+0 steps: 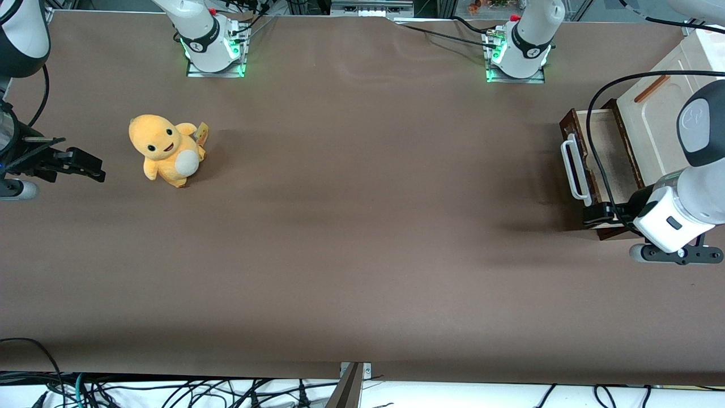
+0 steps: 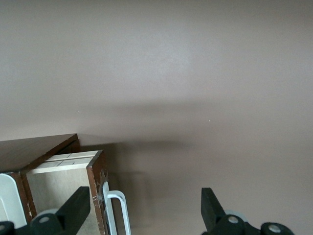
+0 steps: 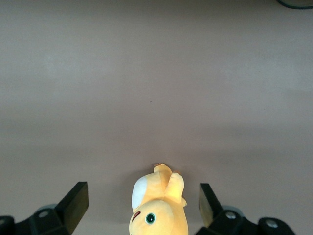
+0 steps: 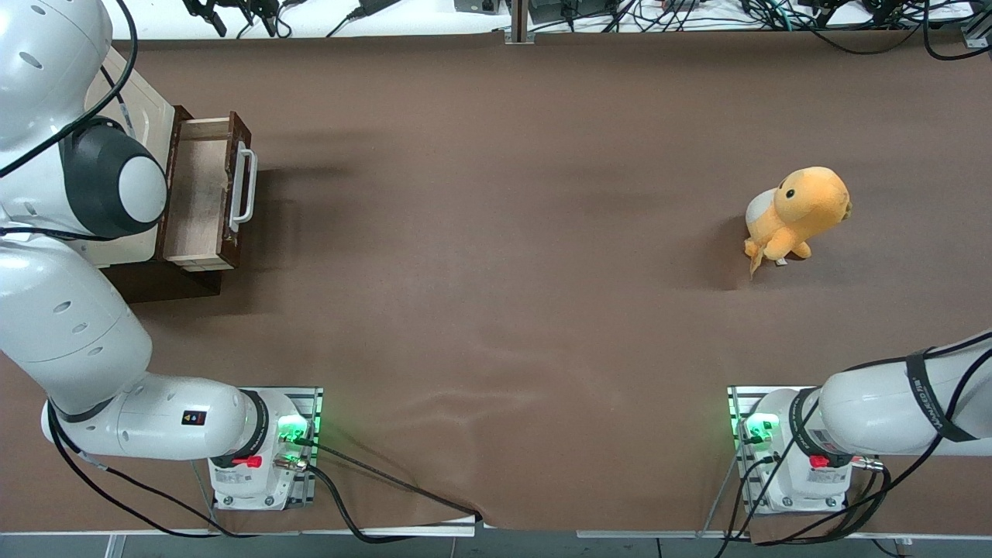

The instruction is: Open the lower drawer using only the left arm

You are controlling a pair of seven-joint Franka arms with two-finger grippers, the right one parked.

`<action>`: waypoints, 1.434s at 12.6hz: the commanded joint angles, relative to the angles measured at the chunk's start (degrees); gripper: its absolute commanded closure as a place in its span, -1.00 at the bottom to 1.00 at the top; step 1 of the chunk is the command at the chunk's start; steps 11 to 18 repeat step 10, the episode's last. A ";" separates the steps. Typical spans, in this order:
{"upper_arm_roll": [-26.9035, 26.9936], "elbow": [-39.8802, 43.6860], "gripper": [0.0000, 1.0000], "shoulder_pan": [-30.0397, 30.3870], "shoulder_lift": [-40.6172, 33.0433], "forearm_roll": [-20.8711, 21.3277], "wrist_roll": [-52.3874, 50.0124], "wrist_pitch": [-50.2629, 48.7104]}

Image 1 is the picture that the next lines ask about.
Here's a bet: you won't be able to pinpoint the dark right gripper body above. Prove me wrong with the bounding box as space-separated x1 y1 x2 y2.
0 134 36 181

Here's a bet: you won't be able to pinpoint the white plastic drawer handle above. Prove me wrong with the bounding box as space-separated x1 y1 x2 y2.
560 133 594 207

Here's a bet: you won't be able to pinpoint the wooden drawer with white handle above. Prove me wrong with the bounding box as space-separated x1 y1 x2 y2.
558 99 646 227

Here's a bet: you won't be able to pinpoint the dark brown wooden cabinet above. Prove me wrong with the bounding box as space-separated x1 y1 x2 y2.
583 97 649 241

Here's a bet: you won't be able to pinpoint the cream plastic box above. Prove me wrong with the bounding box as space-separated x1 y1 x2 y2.
616 24 725 188

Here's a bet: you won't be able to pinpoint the yellow plush toy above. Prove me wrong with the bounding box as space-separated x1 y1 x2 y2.
128 113 210 189

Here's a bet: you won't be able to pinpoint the orange brown strip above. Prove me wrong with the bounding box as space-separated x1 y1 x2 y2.
634 73 671 104

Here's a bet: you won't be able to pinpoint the brown table cover mat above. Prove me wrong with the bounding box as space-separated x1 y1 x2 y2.
0 10 725 387

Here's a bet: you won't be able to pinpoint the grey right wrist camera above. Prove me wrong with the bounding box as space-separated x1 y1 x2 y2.
0 179 40 201

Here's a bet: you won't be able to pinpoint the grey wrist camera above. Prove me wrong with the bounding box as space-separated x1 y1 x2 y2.
0 179 40 201
629 242 724 266

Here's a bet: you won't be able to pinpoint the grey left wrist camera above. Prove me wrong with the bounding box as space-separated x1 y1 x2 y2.
629 242 724 266

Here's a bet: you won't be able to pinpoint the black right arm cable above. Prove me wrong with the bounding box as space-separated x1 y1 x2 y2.
25 63 52 130

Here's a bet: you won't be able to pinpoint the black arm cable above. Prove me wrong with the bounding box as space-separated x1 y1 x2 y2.
25 63 52 130
586 69 725 227

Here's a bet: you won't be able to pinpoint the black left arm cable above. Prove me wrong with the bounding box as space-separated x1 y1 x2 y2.
586 69 725 227

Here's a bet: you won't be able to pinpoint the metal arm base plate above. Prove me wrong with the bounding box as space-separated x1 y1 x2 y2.
485 31 547 84
186 17 248 78

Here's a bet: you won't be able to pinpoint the black cable loop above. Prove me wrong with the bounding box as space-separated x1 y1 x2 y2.
0 337 66 408

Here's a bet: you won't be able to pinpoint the aluminium frame profile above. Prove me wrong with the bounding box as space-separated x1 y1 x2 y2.
683 0 725 36

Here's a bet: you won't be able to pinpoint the tangled black cables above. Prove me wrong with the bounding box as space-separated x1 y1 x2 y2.
85 377 340 408

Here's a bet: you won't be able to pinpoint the metal camera stand bracket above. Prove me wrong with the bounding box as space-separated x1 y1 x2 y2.
326 362 373 408

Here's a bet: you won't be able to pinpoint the grey network switch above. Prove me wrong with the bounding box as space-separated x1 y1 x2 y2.
330 0 415 18

